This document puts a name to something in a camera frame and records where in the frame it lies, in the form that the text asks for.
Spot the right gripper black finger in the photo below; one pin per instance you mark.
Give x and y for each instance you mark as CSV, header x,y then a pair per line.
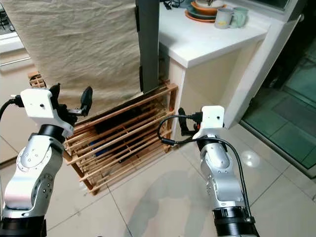
x,y
183,121

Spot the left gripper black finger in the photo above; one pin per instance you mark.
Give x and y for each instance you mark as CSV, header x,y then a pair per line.
x,y
87,101
56,94

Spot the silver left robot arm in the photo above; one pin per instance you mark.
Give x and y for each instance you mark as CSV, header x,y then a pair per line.
x,y
37,168

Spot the grey fridge door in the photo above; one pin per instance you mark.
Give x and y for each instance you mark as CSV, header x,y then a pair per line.
x,y
149,44

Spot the white kitchen island counter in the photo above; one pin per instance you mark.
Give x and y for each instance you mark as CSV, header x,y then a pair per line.
x,y
202,84

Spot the wooden slatted rack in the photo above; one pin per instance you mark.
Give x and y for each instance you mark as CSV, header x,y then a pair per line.
x,y
118,133

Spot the cream kitchen cabinet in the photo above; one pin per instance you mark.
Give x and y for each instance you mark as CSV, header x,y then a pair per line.
x,y
12,79

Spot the beige linen cloth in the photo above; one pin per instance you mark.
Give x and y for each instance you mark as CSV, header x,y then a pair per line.
x,y
74,44

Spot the steel gas hob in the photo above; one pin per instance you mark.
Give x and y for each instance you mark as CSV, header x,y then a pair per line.
x,y
5,24

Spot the orange plate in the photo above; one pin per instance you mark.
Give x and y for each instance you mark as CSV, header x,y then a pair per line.
x,y
192,19

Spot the teal plate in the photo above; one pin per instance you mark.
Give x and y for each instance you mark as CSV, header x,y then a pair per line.
x,y
196,13

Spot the grey ceramic mug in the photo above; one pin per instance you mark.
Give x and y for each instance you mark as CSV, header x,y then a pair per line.
x,y
223,19

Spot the pale green ceramic mug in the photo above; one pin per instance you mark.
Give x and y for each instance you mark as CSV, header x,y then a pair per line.
x,y
241,16

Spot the white bowl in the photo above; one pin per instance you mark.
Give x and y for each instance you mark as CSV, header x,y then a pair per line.
x,y
205,2

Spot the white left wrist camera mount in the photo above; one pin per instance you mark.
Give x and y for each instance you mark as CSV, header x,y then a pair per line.
x,y
39,106

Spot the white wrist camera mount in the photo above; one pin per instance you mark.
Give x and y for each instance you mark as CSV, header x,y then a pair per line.
x,y
212,121
39,106

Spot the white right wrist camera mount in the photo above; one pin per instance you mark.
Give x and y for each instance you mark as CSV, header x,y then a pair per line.
x,y
212,121

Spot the white door frame post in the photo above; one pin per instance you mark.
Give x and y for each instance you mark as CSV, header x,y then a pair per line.
x,y
261,69

